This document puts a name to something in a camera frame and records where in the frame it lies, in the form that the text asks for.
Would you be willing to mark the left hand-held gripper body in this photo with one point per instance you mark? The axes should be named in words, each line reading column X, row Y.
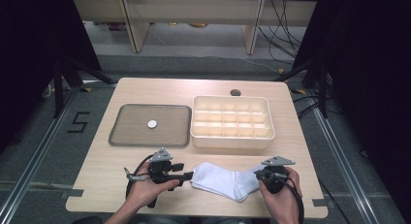
column 160, row 169

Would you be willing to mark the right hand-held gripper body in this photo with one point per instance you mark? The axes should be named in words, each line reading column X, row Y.
column 276, row 170

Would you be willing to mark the white sock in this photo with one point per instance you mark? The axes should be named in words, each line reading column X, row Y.
column 223, row 180

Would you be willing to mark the cream divided storage box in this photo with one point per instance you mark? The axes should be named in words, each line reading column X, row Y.
column 232, row 120

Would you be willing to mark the person's left hand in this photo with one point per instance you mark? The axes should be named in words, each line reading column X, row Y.
column 142, row 191

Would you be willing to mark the person's right hand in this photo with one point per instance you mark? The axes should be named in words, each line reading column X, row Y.
column 284, row 203

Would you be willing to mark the brown tray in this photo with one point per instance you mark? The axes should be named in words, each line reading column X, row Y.
column 135, row 130

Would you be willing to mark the white round lid knob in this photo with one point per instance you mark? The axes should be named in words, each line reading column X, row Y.
column 152, row 123

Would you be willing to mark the black metal stand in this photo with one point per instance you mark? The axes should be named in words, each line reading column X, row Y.
column 58, row 88
column 322, row 88

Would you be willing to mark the black curtain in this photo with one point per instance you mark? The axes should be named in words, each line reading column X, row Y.
column 371, row 72
column 32, row 56

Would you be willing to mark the aluminium floor rail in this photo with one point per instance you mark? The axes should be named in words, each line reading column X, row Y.
column 32, row 159
column 342, row 172

